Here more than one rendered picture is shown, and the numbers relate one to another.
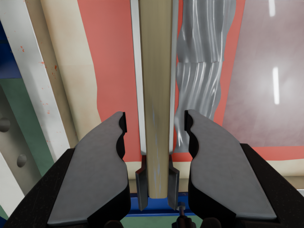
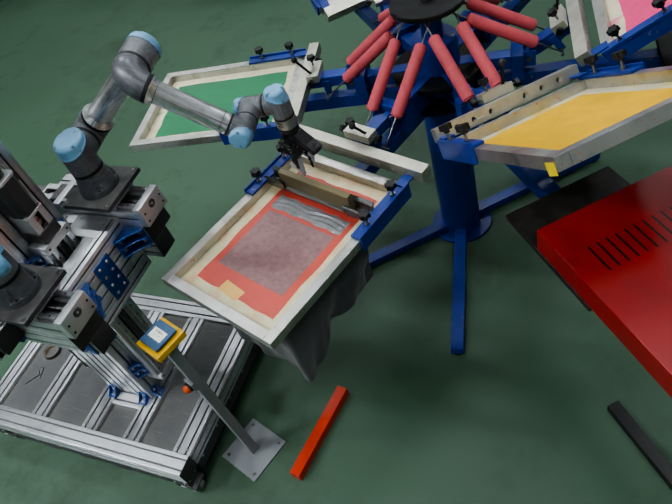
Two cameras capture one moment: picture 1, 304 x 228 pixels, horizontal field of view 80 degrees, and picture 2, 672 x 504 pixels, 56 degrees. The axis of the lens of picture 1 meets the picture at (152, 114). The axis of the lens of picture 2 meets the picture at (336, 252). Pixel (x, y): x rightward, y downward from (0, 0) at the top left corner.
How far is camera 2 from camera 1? 2.22 m
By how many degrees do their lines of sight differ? 25
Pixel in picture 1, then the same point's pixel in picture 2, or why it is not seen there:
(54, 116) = (329, 164)
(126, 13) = not seen: hidden behind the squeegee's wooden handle
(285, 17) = (302, 238)
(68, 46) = (345, 182)
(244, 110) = (279, 221)
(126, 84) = not seen: hidden behind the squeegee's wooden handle
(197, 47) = (314, 213)
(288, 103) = (268, 235)
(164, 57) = (317, 185)
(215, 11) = (320, 220)
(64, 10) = (353, 186)
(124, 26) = not seen: hidden behind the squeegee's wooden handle
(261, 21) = (306, 232)
